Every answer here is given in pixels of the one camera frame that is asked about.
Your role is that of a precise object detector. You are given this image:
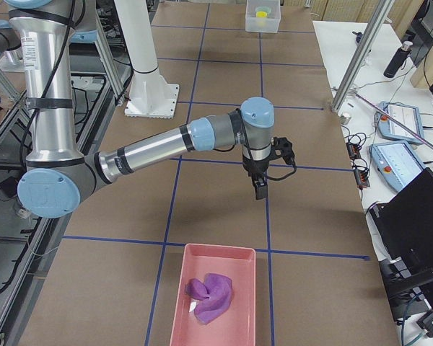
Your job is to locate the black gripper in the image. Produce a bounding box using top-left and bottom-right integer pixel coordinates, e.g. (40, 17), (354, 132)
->
(242, 137), (295, 200)

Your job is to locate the purple microfiber cloth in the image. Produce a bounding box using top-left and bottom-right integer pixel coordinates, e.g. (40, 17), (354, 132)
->
(185, 273), (233, 324)

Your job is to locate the yellow plastic cup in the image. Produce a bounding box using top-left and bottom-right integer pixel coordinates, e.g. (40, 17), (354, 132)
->
(255, 11), (268, 18)

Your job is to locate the mint green bowl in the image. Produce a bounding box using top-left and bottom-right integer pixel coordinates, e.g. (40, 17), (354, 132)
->
(255, 6), (271, 14)

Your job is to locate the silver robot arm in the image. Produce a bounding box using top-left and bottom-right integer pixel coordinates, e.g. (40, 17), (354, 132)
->
(8, 1), (297, 218)
(0, 19), (22, 66)

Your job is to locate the clear plastic storage box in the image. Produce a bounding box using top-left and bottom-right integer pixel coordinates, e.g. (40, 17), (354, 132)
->
(245, 0), (281, 33)

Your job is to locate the near blue teach pendant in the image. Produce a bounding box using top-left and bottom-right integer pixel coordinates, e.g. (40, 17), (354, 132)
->
(369, 140), (426, 192)

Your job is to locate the blue teach pendant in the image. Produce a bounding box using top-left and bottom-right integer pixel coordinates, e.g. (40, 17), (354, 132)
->
(375, 101), (424, 145)
(369, 140), (426, 192)

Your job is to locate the pink plastic bin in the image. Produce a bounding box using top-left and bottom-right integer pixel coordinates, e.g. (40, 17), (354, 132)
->
(170, 244), (256, 345)

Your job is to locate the black laptop computer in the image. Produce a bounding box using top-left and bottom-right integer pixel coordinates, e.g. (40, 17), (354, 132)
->
(370, 168), (433, 270)

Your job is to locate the far blue teach pendant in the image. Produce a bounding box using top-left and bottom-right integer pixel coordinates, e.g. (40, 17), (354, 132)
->
(375, 101), (424, 145)

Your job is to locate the brown paper table mat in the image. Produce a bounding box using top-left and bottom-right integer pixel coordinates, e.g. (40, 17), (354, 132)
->
(19, 2), (398, 345)

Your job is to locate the black water bottle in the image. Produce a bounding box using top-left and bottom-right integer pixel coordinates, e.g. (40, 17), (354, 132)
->
(383, 40), (413, 78)

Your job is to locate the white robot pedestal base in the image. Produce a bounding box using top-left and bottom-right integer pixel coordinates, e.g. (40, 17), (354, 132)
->
(115, 0), (180, 119)

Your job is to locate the aluminium frame post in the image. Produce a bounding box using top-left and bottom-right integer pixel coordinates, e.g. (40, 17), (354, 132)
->
(331, 1), (398, 114)

